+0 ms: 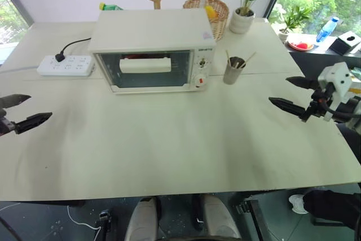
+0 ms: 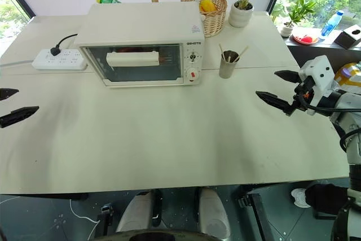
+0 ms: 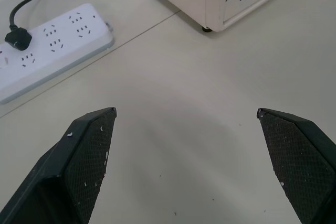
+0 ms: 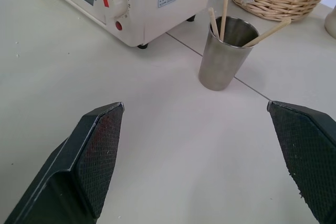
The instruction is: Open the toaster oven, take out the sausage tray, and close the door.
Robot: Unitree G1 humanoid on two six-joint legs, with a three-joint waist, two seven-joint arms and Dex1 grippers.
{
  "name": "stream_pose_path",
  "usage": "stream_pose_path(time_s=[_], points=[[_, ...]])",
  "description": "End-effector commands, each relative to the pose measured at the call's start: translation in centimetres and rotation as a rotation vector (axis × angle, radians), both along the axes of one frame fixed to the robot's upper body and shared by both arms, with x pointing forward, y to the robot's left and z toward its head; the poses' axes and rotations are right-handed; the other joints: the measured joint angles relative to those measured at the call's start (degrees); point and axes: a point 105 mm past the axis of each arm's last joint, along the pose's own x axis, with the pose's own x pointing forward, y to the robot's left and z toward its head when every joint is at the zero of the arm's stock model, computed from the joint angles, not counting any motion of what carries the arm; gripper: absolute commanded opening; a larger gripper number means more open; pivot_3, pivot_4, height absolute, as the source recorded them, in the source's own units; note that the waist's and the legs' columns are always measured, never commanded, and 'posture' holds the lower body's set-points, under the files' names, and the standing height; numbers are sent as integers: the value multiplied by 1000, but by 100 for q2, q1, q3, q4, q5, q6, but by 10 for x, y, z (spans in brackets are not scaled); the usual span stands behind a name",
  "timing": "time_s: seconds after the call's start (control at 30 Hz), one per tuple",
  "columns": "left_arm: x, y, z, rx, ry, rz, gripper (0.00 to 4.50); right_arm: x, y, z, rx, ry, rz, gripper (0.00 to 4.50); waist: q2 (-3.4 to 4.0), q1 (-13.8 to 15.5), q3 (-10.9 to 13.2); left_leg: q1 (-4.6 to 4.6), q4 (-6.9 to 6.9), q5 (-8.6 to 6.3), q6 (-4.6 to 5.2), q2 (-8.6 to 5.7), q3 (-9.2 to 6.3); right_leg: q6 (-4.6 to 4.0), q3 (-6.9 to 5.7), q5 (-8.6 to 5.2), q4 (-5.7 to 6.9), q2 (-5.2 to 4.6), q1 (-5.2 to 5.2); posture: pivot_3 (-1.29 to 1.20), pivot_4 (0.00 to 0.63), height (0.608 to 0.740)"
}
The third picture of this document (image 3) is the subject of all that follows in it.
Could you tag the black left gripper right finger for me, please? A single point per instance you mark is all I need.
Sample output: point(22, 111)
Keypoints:
point(302, 161)

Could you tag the white power strip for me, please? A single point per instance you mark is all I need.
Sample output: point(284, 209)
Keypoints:
point(52, 51)

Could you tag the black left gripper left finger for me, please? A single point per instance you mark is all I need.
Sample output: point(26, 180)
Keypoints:
point(76, 166)

